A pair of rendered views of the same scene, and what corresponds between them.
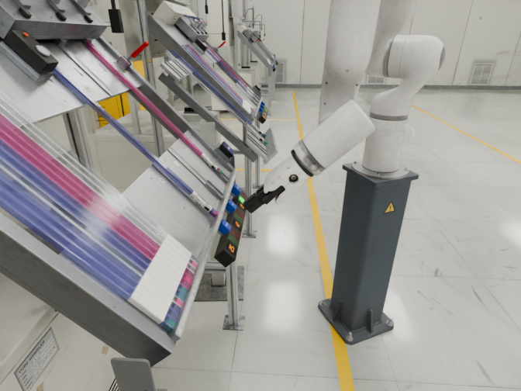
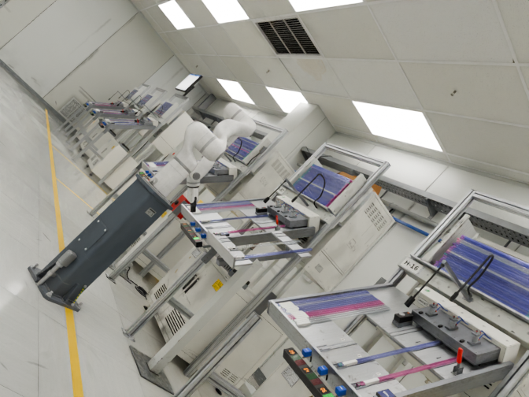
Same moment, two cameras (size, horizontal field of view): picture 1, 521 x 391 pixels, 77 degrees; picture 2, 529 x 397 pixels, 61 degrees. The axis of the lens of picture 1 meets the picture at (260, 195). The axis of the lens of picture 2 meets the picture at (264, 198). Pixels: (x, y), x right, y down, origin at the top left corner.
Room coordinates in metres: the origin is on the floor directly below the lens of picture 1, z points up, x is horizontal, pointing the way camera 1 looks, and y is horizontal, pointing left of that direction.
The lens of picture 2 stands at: (3.26, -1.38, 0.80)
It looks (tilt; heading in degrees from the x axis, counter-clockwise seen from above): 7 degrees up; 146
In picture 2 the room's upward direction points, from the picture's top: 45 degrees clockwise
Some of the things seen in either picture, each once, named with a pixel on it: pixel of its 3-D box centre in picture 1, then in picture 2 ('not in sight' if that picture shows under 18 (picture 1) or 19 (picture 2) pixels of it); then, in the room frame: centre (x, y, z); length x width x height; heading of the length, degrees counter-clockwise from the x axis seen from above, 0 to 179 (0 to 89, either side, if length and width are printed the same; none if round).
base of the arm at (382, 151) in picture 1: (383, 143); (168, 178); (1.07, -0.42, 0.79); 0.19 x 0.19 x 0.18
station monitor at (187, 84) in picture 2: not in sight; (190, 85); (-4.00, 0.88, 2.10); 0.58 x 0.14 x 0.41; 176
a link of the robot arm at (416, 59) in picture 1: (405, 78); (193, 146); (1.06, -0.45, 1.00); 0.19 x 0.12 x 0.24; 57
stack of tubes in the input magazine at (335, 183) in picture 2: not in sight; (323, 188); (0.76, 0.62, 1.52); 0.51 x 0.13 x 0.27; 176
